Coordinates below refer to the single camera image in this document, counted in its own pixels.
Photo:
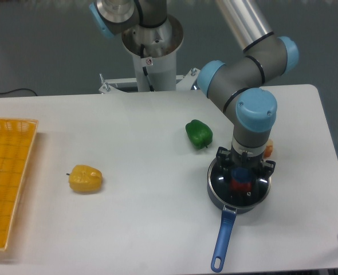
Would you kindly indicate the red bell pepper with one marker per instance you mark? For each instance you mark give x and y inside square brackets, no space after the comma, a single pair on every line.
[241,187]

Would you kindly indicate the dark pot blue handle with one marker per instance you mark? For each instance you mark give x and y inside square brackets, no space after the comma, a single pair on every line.
[228,217]

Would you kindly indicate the yellow woven basket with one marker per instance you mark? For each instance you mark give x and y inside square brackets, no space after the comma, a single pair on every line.
[16,143]

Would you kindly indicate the glass pot lid blue knob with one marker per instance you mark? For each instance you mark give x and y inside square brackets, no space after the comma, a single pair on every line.
[218,183]

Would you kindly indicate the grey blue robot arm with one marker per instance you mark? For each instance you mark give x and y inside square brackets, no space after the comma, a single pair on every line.
[236,90]

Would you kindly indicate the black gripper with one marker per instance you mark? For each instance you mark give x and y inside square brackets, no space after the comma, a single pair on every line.
[231,159]

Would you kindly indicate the yellow bell pepper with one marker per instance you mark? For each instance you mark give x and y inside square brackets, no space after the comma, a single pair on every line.
[85,179]

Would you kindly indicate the green bell pepper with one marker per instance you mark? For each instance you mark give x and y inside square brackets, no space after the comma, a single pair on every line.
[199,134]

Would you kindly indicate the toasted bread piece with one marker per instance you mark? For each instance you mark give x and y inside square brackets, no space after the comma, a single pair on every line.
[269,149]

